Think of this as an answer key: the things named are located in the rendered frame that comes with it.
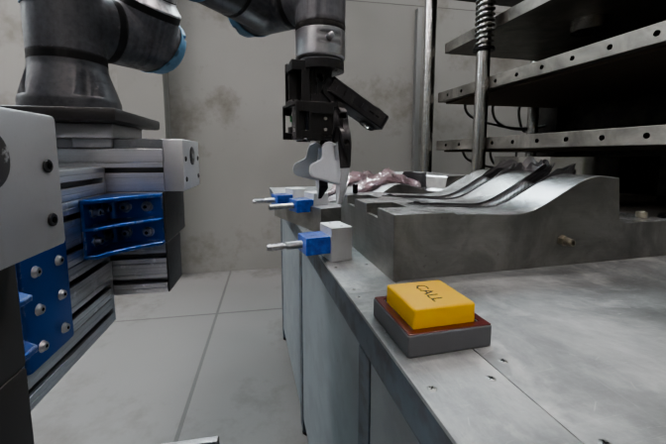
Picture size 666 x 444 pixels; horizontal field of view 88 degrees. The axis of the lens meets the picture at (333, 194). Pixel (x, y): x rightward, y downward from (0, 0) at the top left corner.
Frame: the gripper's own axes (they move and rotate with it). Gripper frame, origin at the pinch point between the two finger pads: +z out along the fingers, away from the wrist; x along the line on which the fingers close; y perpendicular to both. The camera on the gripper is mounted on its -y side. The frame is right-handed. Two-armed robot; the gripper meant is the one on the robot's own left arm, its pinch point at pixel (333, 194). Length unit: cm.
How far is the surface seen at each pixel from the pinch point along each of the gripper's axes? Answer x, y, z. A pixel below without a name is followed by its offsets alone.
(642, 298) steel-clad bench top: 29.4, -26.6, 10.3
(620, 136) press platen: -6, -88, -11
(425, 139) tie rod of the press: -101, -98, -15
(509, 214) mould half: 16.1, -20.3, 2.1
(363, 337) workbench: 20.0, 5.2, 12.9
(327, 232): 0.8, 1.3, 5.9
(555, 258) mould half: 17.5, -28.8, 9.0
